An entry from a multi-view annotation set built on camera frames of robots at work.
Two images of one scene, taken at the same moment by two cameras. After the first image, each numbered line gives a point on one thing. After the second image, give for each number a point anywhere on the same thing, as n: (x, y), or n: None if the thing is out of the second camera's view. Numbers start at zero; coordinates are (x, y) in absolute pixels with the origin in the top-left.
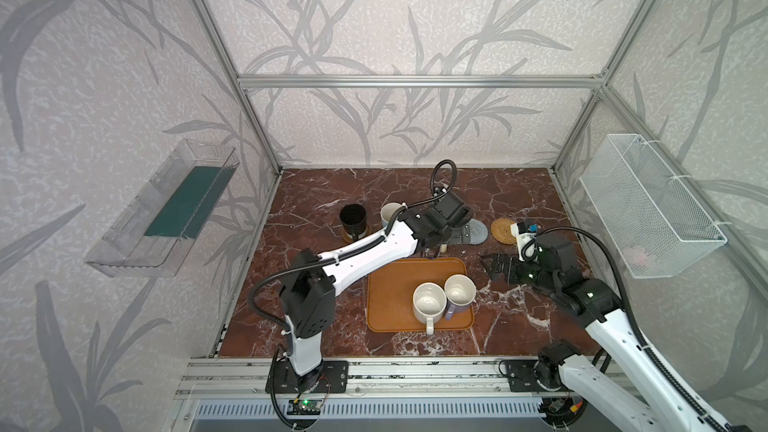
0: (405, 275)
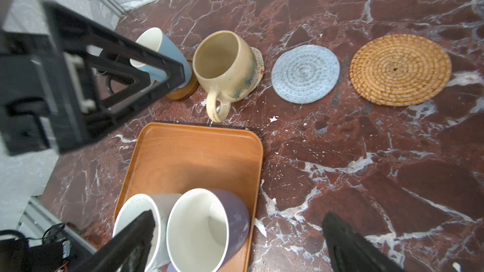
0: (175, 158)
